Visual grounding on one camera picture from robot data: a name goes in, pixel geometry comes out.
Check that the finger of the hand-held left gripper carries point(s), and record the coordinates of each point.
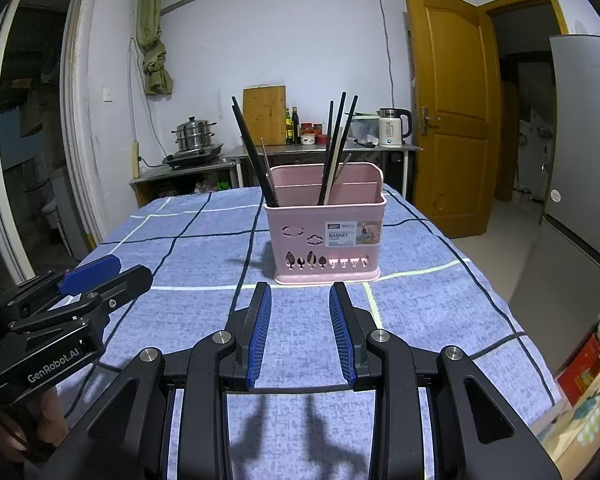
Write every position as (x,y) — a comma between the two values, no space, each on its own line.
(90,272)
(122,285)

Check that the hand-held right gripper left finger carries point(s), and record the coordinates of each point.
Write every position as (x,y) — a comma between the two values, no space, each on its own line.
(260,330)

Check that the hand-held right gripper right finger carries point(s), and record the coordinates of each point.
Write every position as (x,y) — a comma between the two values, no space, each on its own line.
(340,330)

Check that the pink utensil basket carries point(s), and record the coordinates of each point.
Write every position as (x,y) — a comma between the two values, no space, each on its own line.
(300,220)

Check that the set of chopsticks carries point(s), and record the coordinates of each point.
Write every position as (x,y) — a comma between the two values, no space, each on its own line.
(254,150)

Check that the person's left hand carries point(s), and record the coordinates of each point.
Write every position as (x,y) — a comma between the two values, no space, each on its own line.
(47,420)

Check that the blue plaid tablecloth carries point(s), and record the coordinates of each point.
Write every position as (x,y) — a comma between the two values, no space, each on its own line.
(190,240)

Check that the yellowed power strip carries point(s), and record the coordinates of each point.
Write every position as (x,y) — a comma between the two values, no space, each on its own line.
(135,160)

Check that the low steel shelf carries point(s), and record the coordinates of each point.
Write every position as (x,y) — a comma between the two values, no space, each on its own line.
(180,172)

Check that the black induction cooker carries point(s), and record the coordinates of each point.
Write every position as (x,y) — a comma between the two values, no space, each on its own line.
(192,156)

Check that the steel steamer pot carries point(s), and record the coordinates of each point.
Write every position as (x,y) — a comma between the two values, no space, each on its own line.
(194,135)

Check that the steel kitchen table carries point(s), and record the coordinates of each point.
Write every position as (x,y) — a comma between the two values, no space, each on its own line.
(300,149)

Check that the small red cup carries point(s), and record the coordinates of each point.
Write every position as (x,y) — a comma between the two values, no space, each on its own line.
(322,139)

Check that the white jar red lid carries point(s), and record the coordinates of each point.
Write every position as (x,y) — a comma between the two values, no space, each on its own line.
(307,137)

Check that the clear plastic storage box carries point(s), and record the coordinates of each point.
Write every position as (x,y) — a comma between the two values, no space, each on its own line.
(367,130)

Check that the dark sauce bottle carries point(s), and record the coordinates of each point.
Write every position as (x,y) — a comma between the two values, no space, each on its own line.
(295,127)

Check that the white electric kettle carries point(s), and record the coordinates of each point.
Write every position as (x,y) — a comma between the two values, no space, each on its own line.
(392,130)

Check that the wooden cutting board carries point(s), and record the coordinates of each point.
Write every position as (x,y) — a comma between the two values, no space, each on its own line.
(270,115)

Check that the green hanging curtain cloth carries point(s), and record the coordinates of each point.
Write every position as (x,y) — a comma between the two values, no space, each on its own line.
(152,35)

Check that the red cardboard box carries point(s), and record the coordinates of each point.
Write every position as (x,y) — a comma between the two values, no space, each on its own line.
(582,370)

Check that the colourful printed carton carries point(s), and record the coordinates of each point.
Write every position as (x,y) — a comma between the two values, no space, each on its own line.
(585,425)

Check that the yellow wooden door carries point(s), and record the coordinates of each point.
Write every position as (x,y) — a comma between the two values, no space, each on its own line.
(452,85)

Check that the white sliding door frame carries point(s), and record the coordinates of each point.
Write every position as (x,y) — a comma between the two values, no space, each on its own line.
(80,110)

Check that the white wall switch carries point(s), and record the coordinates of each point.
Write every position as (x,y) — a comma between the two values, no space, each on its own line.
(108,95)

